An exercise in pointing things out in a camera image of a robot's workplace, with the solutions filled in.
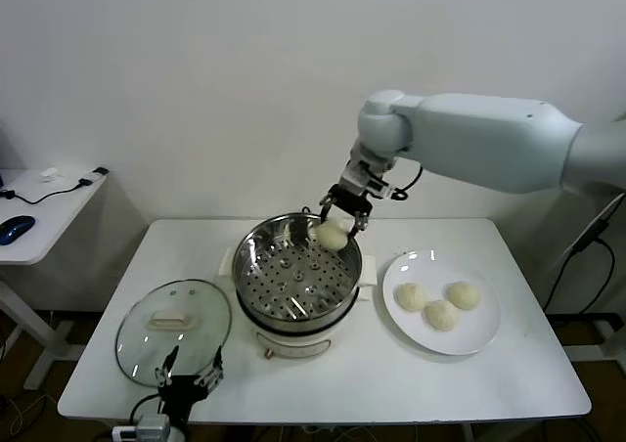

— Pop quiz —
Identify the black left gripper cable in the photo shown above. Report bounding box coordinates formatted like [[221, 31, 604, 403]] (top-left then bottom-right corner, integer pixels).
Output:
[[127, 393, 165, 426]]

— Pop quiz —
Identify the white side desk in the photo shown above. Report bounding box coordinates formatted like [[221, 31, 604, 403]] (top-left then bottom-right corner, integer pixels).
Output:
[[0, 167, 151, 392]]

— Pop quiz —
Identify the stainless steel steamer basket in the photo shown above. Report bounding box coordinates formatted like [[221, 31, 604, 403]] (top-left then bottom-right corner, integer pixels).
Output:
[[218, 211, 379, 332]]

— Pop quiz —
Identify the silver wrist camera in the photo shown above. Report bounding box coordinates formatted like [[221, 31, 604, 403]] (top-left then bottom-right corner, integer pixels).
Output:
[[340, 156, 398, 202], [112, 414, 172, 442]]

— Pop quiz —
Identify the glass lid with white handle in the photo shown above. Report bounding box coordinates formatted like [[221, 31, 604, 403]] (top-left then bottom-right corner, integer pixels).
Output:
[[114, 279, 233, 389]]

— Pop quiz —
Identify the white steamed baozi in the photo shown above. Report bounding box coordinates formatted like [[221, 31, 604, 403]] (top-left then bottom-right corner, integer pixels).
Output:
[[447, 280, 482, 311], [312, 218, 351, 252], [394, 283, 430, 312], [423, 299, 461, 332]]

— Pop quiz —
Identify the thin black desk cable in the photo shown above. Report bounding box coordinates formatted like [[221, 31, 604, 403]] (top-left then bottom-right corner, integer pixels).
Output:
[[0, 178, 94, 206]]

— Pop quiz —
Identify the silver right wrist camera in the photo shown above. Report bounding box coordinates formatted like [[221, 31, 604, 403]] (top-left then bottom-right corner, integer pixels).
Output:
[[340, 156, 398, 202]]

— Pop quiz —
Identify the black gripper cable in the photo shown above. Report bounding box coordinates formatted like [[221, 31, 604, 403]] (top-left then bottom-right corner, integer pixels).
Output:
[[390, 164, 425, 202], [127, 393, 165, 426]]

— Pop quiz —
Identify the white electric cooker base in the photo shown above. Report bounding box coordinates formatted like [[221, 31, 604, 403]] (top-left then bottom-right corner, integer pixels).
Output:
[[218, 250, 379, 363]]

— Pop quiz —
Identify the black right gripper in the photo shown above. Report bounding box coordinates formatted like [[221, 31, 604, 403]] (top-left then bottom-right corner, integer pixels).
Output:
[[319, 183, 377, 243]]

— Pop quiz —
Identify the blue computer mouse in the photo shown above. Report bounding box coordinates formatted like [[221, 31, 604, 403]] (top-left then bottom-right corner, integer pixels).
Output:
[[0, 215, 36, 246]]

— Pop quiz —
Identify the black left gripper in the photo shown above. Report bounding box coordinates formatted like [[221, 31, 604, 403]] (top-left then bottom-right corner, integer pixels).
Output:
[[154, 344, 226, 429]]

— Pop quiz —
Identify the black power adapter with cable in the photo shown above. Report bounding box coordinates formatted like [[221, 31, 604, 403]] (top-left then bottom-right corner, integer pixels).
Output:
[[544, 216, 616, 316]]

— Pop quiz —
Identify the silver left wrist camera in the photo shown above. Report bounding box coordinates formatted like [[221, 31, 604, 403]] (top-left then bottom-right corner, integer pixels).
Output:
[[112, 414, 172, 442]]

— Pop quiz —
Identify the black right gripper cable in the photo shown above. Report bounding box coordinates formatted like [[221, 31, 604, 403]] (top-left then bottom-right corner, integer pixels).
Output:
[[390, 164, 425, 202]]

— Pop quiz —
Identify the white cable beside adapter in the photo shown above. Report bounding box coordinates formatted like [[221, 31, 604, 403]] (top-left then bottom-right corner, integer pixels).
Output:
[[550, 196, 623, 272]]

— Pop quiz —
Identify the dark monitor edge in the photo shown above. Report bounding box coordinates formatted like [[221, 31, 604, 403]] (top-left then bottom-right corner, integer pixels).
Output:
[[0, 123, 11, 190]]

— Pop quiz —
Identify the white round plate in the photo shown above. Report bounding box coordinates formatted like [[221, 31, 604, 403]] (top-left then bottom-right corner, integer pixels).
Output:
[[381, 249, 503, 356]]

